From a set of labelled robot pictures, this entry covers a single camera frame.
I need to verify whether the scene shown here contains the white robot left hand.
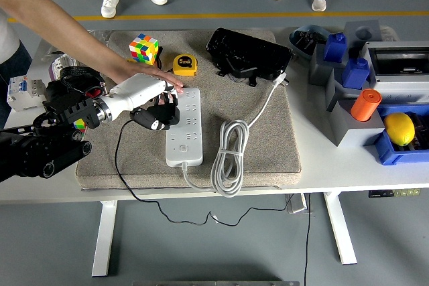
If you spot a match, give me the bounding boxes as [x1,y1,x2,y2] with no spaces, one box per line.
[106,73,181,132]

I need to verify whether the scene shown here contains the person's right hand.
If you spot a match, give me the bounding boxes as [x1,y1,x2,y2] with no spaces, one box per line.
[112,61,185,95]

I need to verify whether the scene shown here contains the white power strip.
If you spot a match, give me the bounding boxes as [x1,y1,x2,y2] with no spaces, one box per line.
[166,87,204,167]

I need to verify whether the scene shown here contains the large colourful puzzle cube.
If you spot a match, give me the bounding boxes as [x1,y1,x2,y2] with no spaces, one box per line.
[129,33,160,66]

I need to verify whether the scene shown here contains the clear plastic parts bag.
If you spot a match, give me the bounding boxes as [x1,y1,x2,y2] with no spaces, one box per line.
[40,29,111,64]

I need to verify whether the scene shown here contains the yellow tape measure marked 5m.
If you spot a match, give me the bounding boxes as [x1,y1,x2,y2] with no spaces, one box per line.
[172,54,198,76]

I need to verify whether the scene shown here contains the white socket pack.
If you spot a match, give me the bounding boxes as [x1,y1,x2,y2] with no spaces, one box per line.
[49,54,78,81]

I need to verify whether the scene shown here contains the black cloth pouch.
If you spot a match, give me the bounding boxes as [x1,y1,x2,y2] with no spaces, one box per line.
[43,71,105,113]

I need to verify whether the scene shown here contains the white circuit breaker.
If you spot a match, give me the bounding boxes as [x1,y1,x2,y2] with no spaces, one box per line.
[6,76,47,113]

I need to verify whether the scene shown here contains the grey-brown mat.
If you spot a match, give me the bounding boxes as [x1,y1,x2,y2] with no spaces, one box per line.
[75,29,302,190]

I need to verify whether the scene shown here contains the white table leg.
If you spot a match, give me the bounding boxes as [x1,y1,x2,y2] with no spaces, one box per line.
[91,200,118,278]
[323,192,359,266]

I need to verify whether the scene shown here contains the blue bowl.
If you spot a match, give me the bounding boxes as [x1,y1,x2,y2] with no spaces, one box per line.
[288,24,332,61]

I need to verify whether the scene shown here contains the black binder clips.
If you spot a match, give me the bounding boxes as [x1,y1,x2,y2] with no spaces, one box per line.
[295,30,328,55]

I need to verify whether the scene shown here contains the grey block with socket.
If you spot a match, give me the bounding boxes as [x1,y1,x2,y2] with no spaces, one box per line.
[330,98,386,148]
[325,64,371,113]
[308,43,350,86]

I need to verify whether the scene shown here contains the blue shape block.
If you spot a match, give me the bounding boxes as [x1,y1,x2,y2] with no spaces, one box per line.
[341,57,371,90]
[322,32,349,64]

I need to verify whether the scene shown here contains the orange cylinder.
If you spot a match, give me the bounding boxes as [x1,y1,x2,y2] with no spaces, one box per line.
[350,88,383,122]

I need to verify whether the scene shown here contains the grey electrical box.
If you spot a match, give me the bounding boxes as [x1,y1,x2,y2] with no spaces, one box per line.
[363,40,429,106]

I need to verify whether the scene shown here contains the beige round object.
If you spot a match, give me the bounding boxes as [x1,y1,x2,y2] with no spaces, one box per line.
[379,25,400,43]

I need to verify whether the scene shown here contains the blue plastic bin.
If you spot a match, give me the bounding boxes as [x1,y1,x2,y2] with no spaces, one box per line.
[363,103,429,166]

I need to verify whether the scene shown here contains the yellow lemon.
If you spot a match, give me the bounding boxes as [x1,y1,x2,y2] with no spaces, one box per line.
[383,113,416,147]

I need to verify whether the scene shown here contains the black table control panel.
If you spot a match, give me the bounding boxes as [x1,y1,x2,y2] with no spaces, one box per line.
[368,188,422,199]

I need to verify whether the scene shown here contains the black wrist strap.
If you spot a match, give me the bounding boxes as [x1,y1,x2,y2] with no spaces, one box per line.
[156,46,175,75]

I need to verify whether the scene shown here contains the thin black plug cord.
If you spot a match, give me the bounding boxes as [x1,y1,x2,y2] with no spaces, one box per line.
[114,118,296,228]

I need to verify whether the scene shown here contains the white power strip cord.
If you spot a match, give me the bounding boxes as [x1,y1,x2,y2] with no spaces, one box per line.
[180,70,290,199]

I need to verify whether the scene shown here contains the metal bracket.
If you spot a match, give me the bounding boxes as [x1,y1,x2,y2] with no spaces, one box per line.
[284,193,308,214]

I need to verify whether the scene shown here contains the black hanging cable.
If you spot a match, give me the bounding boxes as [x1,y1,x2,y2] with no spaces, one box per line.
[303,193,312,286]

